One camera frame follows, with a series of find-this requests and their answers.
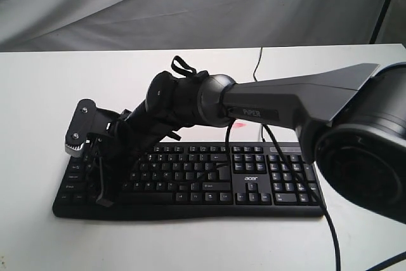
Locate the grey backdrop cloth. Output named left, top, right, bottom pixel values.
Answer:
left=0, top=0, right=406, bottom=53

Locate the black tripod stand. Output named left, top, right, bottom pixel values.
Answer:
left=369, top=0, right=405, bottom=46

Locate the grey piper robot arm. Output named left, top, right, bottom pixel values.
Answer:
left=72, top=57, right=405, bottom=222

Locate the red mark sticker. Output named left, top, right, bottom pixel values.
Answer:
left=232, top=122, right=246, bottom=129

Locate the black acer keyboard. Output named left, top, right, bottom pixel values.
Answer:
left=53, top=142, right=322, bottom=221

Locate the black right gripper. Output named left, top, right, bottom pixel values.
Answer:
left=83, top=109, right=149, bottom=208

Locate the black keyboard cable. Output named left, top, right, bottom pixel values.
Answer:
left=252, top=47, right=268, bottom=143

